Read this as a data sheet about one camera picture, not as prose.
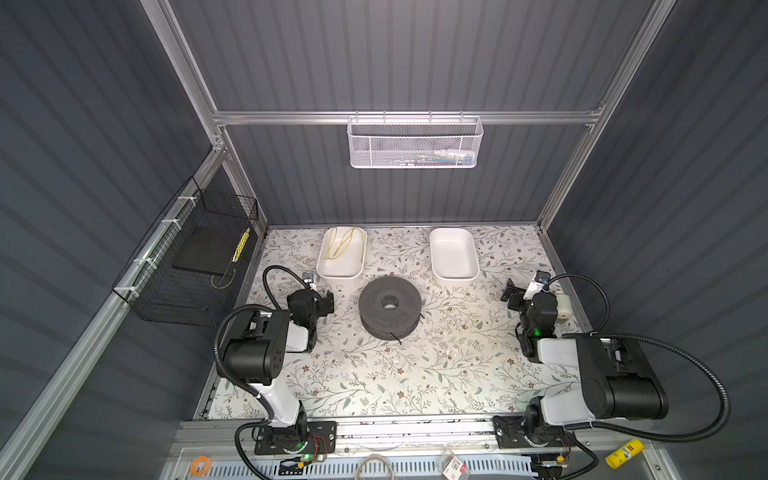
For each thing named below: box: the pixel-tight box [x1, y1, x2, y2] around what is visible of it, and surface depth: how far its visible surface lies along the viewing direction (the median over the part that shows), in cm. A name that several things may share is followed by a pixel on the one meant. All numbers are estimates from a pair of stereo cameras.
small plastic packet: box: [440, 448, 470, 480], surface depth 69 cm
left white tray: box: [316, 226, 368, 280], surface depth 109 cm
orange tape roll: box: [190, 456, 211, 477], surface depth 72 cm
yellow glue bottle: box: [605, 439, 645, 470], surface depth 71 cm
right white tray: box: [430, 227, 480, 287], surface depth 114 cm
